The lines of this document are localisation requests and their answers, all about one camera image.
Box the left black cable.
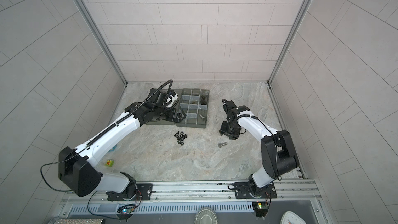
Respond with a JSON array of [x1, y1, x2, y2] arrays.
[[40, 160, 74, 192]]

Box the yellow green sticker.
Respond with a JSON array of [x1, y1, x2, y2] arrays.
[[105, 160, 114, 167]]

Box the round metal dish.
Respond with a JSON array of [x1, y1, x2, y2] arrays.
[[194, 207, 218, 224]]

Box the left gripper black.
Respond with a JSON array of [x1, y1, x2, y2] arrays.
[[152, 105, 188, 123]]

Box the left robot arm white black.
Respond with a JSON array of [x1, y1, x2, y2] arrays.
[[58, 89, 186, 200]]

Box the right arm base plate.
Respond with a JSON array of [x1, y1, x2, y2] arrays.
[[228, 181, 277, 199]]

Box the silver hex bolt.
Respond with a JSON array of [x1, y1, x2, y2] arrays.
[[218, 142, 228, 148]]

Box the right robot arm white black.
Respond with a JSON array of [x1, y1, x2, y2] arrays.
[[219, 99, 300, 198]]

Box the left circuit board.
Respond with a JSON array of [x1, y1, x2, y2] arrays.
[[117, 204, 136, 215]]

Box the clear green organizer box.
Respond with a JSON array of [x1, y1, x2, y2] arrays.
[[148, 88, 209, 129]]

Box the circuit board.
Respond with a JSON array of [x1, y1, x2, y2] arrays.
[[117, 204, 136, 215], [252, 202, 269, 218]]

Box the glittery grey roll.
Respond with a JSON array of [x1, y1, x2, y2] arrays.
[[47, 218, 106, 224]]

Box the black bolt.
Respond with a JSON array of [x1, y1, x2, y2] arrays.
[[200, 95, 209, 105]]

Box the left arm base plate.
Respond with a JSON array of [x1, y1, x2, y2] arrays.
[[106, 183, 153, 201]]

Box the right circuit board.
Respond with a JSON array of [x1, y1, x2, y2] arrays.
[[252, 202, 269, 218]]

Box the aluminium mounting rail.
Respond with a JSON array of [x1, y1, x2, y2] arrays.
[[60, 178, 321, 205]]

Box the white scale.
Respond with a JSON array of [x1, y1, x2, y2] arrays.
[[280, 211, 306, 224]]

